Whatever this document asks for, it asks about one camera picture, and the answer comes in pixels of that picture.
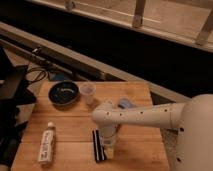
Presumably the black striped eraser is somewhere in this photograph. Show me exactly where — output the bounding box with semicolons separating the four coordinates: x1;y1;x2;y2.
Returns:
92;130;107;163

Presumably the black cable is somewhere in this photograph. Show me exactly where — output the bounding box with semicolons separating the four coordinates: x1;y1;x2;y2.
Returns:
25;65;54;83

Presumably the clear plastic cup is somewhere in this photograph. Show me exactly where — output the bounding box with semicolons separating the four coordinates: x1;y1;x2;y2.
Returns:
79;82;96;105

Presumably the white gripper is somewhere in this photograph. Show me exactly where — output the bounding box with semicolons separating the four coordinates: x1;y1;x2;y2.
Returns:
101;137;116;158

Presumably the dark blue bowl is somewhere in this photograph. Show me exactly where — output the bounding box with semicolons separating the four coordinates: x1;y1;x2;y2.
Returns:
48;81;79;106

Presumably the blue sponge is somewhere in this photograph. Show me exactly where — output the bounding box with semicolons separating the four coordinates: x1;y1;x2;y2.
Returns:
118;98;136;109

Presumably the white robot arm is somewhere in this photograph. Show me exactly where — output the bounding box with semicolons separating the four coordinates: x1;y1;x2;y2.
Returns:
91;94;213;171

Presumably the white tube bottle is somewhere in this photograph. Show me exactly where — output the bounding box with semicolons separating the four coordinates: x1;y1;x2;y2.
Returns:
38;122;56;164

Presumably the black equipment on left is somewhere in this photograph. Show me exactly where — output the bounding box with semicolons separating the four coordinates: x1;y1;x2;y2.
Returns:
0;45;36;167

